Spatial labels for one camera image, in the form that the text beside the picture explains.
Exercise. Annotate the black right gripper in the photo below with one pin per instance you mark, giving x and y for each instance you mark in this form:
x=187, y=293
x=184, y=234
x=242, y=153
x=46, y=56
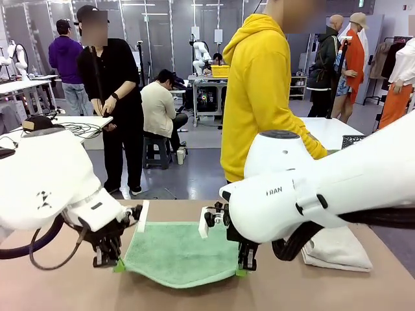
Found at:
x=249, y=250

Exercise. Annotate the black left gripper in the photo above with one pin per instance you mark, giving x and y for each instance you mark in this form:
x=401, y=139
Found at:
x=105, y=234

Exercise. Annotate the mint green terry towel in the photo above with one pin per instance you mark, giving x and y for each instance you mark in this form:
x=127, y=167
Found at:
x=181, y=252

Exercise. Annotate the white terry towel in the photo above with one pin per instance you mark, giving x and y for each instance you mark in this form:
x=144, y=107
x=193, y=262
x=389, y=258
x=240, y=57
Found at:
x=340, y=252

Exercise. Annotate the grey plastic mesh basket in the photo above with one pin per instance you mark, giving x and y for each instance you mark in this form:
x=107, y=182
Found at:
x=353, y=141

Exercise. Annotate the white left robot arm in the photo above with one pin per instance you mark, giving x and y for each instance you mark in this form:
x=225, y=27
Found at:
x=48, y=168

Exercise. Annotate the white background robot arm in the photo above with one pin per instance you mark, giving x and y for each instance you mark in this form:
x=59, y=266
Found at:
x=199, y=63
x=20, y=61

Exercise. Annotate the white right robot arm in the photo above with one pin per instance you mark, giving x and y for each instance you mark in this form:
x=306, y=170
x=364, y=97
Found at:
x=356, y=168

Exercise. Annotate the person's right forearm yellow sleeve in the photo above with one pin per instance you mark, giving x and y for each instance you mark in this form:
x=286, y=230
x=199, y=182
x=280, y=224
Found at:
x=314, y=142

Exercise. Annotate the yellow shopping basket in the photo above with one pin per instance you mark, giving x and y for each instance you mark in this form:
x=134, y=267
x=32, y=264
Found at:
x=220, y=70

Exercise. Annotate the grey plastic stool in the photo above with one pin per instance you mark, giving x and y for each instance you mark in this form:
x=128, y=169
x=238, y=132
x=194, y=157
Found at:
x=157, y=152

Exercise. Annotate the white height-adjustable table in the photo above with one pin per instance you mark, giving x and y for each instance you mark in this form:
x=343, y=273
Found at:
x=324, y=129
x=94, y=120

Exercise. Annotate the black flat device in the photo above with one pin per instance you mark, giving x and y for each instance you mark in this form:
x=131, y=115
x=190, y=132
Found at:
x=6, y=152

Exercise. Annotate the black cap with tan patch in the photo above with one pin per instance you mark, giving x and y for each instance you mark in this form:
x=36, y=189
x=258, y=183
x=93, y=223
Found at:
x=40, y=122

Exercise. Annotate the seated person in cream cardigan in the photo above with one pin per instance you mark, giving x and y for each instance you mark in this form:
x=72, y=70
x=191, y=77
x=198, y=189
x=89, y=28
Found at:
x=159, y=107

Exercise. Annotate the person in yellow hoodie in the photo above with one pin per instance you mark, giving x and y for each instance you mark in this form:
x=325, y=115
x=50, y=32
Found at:
x=253, y=97

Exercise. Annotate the grey jacket on chair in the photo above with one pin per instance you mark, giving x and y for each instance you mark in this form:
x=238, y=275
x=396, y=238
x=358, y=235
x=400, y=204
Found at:
x=9, y=118

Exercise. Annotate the computer tower with coloured lights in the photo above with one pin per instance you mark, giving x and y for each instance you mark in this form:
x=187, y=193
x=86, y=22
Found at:
x=206, y=98

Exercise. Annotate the person in black with cap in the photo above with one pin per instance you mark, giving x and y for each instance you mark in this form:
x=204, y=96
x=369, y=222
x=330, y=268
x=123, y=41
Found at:
x=120, y=81

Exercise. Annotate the white shoe shelf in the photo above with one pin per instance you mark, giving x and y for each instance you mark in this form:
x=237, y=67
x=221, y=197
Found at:
x=298, y=87

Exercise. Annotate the dark clothes pile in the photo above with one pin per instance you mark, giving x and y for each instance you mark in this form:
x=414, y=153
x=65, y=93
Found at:
x=180, y=81

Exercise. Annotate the grey metal workbench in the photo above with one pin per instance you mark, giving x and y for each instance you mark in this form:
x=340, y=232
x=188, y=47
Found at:
x=204, y=78

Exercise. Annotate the white background desk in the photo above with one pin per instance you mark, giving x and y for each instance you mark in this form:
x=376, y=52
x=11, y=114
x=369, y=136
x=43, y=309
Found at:
x=22, y=85

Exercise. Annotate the person in purple hoodie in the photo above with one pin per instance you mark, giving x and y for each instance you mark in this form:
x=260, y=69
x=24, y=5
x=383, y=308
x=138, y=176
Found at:
x=63, y=58

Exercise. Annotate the distant dark-haired seated person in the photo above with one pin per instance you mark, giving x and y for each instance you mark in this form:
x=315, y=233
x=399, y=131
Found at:
x=218, y=59

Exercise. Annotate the mannequin in orange trousers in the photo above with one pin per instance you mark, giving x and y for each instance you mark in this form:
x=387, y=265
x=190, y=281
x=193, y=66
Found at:
x=397, y=103

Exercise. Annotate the bald mannequin in dark jacket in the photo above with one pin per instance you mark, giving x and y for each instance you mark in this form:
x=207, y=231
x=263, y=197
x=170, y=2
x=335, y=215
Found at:
x=324, y=58

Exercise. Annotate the mannequin in orange jacket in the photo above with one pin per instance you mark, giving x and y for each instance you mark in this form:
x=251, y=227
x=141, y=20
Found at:
x=353, y=55

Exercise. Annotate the clothes rack with coats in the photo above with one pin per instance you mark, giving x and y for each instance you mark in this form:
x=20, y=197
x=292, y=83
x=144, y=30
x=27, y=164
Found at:
x=382, y=61

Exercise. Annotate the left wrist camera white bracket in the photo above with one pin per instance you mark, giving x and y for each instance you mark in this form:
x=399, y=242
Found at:
x=142, y=217

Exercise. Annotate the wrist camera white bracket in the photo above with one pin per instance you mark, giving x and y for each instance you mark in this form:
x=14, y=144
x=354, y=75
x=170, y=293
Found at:
x=142, y=217
x=203, y=223

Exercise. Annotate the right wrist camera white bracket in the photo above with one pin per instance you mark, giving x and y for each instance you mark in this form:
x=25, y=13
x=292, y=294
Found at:
x=203, y=223

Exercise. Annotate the black camera tripod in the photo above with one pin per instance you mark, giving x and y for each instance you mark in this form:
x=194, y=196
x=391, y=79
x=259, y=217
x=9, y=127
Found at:
x=140, y=61

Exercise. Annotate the white wall panel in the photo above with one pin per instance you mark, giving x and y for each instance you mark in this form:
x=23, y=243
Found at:
x=195, y=33
x=218, y=36

